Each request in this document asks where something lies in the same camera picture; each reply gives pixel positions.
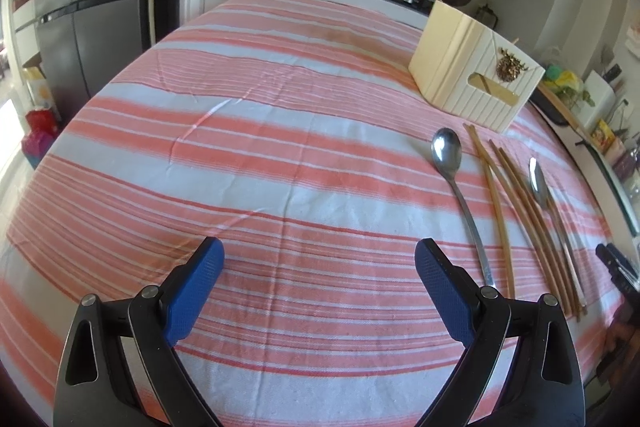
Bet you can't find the cream ribbed utensil holder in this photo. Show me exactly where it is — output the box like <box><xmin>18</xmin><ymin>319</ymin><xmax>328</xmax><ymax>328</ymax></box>
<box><xmin>408</xmin><ymin>0</ymin><xmax>546</xmax><ymax>134</ymax></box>

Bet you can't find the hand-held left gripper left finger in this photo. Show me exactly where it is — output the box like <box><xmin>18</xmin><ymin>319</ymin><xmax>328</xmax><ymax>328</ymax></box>
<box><xmin>52</xmin><ymin>236</ymin><xmax>225</xmax><ymax>427</ymax></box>

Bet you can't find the white knife block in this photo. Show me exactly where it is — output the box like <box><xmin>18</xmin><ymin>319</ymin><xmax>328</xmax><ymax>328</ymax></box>
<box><xmin>582</xmin><ymin>66</ymin><xmax>627</xmax><ymax>124</ymax></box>

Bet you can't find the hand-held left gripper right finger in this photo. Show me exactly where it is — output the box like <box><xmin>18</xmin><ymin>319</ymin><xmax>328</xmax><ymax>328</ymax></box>
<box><xmin>414</xmin><ymin>238</ymin><xmax>587</xmax><ymax>427</ymax></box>

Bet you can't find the yellow green plastic bag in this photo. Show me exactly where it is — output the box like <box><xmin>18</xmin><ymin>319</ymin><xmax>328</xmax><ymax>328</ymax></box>
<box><xmin>542</xmin><ymin>64</ymin><xmax>597</xmax><ymax>108</ymax></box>

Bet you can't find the large steel spoon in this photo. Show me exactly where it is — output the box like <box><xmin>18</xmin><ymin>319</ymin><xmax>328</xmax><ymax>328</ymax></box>
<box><xmin>431</xmin><ymin>127</ymin><xmax>497</xmax><ymax>289</ymax></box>

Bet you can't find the grey refrigerator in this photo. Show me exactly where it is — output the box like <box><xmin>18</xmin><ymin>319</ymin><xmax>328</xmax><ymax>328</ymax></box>
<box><xmin>9</xmin><ymin>0</ymin><xmax>157</xmax><ymax>124</ymax></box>

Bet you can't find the red container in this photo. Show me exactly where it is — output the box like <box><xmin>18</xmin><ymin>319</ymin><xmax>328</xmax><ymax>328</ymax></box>
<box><xmin>21</xmin><ymin>106</ymin><xmax>60</xmax><ymax>170</ymax></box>

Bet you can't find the wooden cutting board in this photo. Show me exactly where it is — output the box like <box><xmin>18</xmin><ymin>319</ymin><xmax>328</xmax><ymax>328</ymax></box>
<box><xmin>537</xmin><ymin>84</ymin><xmax>609</xmax><ymax>154</ymax></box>

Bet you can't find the small steel spoon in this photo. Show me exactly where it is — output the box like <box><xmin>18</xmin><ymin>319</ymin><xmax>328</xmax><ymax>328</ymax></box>
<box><xmin>528</xmin><ymin>157</ymin><xmax>588</xmax><ymax>310</ymax></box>

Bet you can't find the glass jar with handle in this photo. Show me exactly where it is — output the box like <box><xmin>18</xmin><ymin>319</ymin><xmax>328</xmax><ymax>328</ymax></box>
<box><xmin>475</xmin><ymin>3</ymin><xmax>499</xmax><ymax>30</ymax></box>

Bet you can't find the pink striped tablecloth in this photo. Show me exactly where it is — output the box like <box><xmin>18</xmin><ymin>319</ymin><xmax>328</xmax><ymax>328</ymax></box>
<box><xmin>0</xmin><ymin>0</ymin><xmax>627</xmax><ymax>427</ymax></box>

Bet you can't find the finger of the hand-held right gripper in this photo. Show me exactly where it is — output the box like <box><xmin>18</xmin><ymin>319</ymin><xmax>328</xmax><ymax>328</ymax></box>
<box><xmin>595</xmin><ymin>243</ymin><xmax>640</xmax><ymax>290</ymax></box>

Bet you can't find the yellow snack packet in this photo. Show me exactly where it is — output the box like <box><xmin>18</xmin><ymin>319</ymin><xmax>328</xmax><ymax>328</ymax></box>
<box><xmin>592</xmin><ymin>119</ymin><xmax>619</xmax><ymax>148</ymax></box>

